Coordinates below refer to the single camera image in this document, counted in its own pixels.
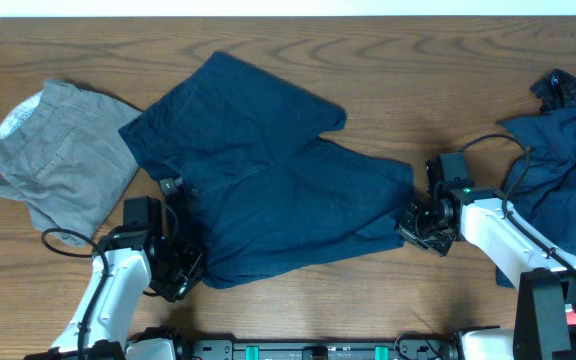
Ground navy blue shirt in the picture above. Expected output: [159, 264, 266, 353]
[495, 107, 576, 289]

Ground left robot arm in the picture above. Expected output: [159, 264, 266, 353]
[25, 196, 203, 360]

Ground black cable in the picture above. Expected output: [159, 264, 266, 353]
[40, 227, 112, 360]
[460, 133, 576, 321]

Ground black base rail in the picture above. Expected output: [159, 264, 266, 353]
[125, 327, 514, 360]

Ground left black cable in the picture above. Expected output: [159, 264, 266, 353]
[40, 227, 112, 360]

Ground navy blue shorts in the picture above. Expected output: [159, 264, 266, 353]
[119, 52, 414, 289]

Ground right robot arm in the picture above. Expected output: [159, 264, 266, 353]
[397, 152, 576, 359]

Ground right black cable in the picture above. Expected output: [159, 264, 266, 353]
[460, 133, 576, 321]

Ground black patterned garment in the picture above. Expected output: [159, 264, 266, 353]
[530, 69, 576, 112]

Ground grey folded shorts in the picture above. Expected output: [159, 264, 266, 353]
[0, 80, 140, 246]

